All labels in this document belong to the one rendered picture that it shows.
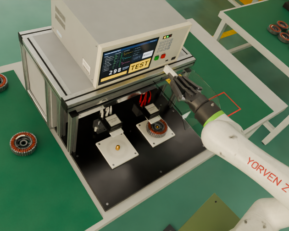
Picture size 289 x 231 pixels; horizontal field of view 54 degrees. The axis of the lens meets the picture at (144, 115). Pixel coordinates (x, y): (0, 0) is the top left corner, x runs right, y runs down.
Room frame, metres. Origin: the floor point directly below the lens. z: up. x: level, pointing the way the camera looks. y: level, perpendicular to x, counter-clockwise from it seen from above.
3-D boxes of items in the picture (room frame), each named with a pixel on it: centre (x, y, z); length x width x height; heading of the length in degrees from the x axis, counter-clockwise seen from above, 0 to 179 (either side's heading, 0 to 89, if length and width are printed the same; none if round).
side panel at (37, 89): (0.79, 0.51, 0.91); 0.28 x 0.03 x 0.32; 53
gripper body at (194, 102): (0.80, -0.16, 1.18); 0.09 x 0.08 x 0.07; 53
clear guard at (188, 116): (0.98, -0.13, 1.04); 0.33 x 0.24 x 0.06; 53
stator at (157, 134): (0.91, -0.08, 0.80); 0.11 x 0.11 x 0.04
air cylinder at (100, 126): (0.80, 0.18, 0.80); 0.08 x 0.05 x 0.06; 143
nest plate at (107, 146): (0.71, 0.06, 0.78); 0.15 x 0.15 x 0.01; 53
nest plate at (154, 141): (0.91, -0.08, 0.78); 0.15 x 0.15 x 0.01; 53
